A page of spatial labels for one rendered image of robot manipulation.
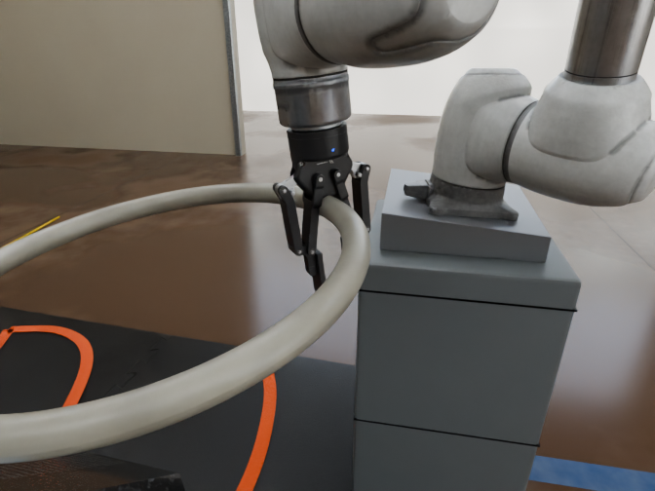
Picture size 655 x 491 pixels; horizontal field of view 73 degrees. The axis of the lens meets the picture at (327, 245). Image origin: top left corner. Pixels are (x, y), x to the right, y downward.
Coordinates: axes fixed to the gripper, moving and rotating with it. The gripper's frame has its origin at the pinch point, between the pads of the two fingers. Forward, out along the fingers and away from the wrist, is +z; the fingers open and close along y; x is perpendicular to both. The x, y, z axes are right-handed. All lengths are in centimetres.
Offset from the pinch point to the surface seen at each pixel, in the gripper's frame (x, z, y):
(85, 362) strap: -124, 77, 56
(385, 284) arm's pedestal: -12.1, 14.7, -16.1
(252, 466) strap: -48, 84, 13
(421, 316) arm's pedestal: -7.8, 21.7, -21.1
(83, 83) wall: -568, -11, 23
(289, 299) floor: -134, 89, -36
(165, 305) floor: -158, 81, 20
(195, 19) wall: -474, -58, -99
